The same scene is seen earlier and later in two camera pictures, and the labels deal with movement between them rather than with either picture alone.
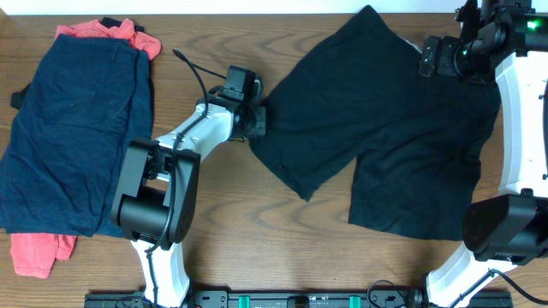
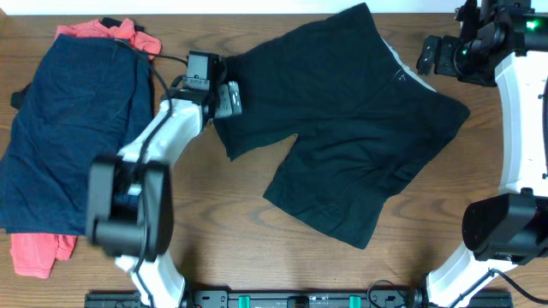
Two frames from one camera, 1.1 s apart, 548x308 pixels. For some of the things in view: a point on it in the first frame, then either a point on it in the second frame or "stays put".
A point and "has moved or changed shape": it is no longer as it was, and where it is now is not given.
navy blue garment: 60,161 stays put
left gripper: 259,128 → 227,109
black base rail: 396,299 stays put
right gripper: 448,47 stays put
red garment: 35,254 stays put
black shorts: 419,141 has moved or changed shape
